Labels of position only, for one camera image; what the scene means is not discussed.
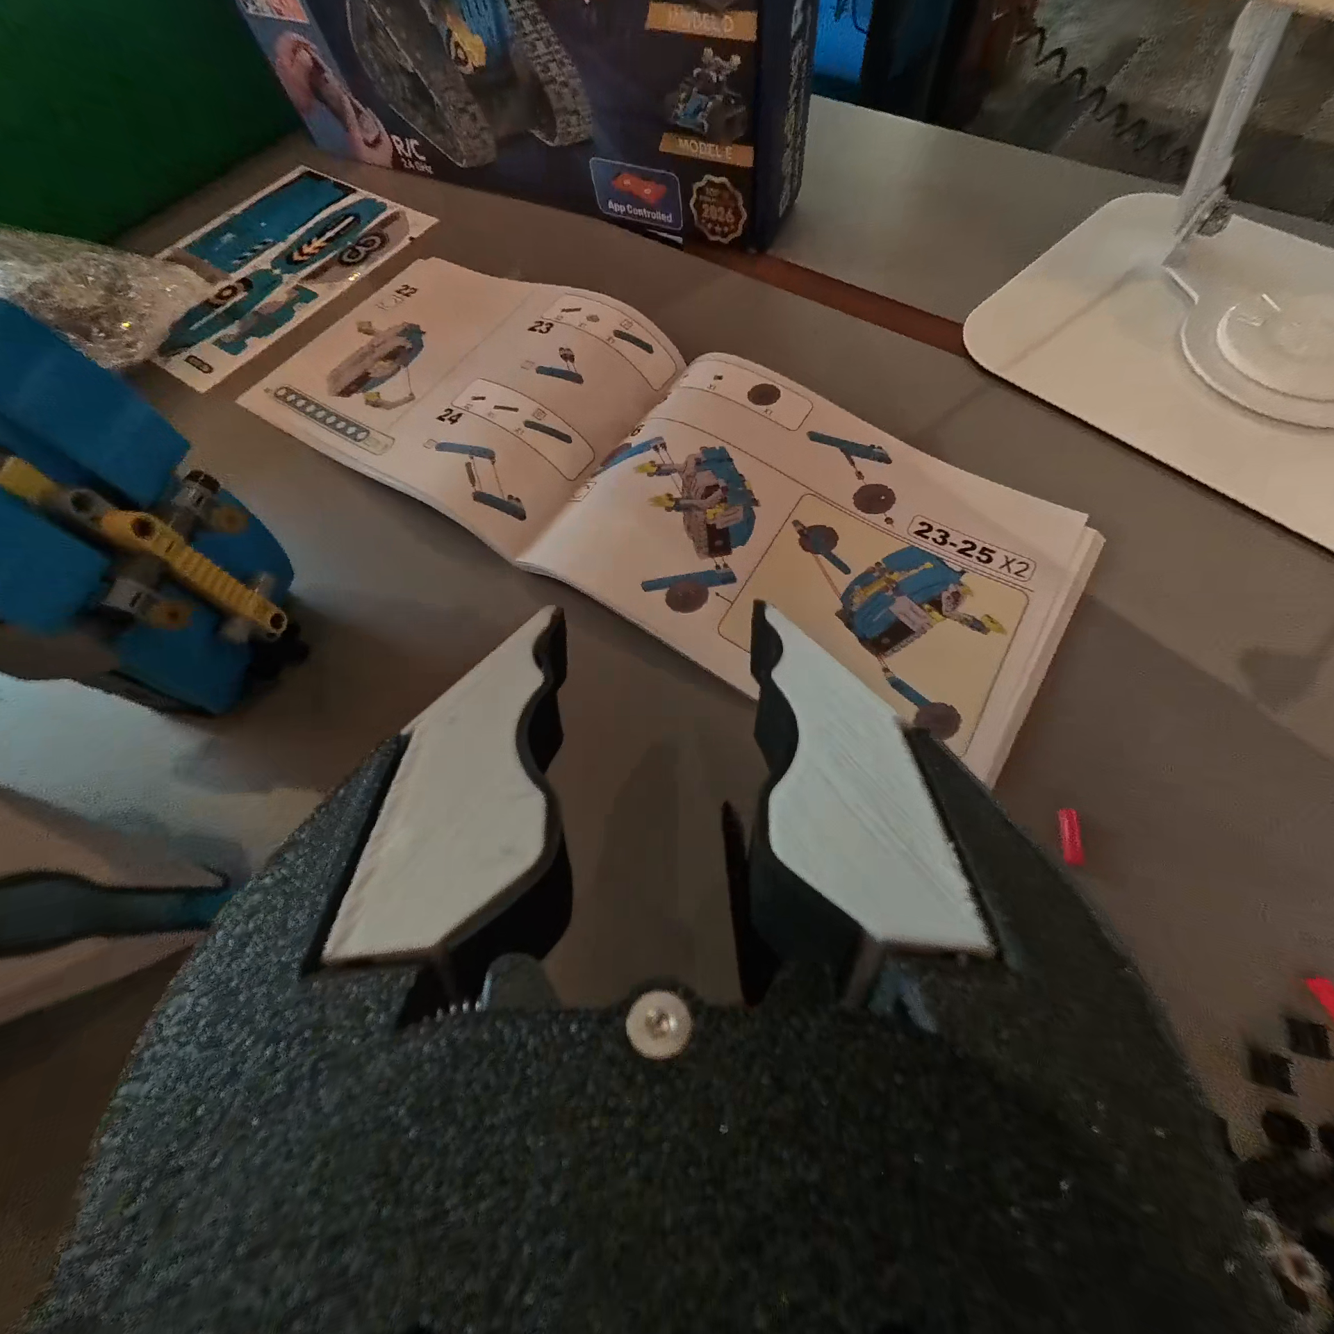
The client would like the folded instruction booklet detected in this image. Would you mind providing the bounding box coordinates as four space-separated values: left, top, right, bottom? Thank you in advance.
516 353 1107 790

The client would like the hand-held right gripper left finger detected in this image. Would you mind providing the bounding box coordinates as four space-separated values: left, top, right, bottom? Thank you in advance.
321 607 575 969

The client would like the bubble wrap bag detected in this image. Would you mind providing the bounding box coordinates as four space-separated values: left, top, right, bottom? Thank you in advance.
0 224 222 374

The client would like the pile of small building pieces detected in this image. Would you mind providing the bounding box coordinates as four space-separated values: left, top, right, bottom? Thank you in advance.
1055 807 1334 1317

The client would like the white desk lamp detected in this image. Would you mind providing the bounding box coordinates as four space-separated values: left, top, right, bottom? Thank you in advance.
961 0 1334 555

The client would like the dark blue toy kit box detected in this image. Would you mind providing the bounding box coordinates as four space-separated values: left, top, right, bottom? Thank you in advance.
238 0 818 255

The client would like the sticker sheet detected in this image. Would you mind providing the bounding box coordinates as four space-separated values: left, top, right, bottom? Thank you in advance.
151 166 440 396

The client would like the green storage bin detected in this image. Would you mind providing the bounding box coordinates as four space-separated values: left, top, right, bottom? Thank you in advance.
0 0 316 248

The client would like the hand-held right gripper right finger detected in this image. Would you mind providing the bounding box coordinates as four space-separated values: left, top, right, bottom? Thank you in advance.
748 599 996 961

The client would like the black coiled cable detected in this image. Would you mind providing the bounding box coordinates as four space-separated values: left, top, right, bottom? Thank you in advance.
1026 16 1153 161

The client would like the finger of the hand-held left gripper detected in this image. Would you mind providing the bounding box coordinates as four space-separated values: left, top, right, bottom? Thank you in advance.
0 668 324 893
0 926 226 1030

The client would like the blue grey toy robot model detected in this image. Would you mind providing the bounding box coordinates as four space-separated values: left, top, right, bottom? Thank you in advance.
0 297 311 722

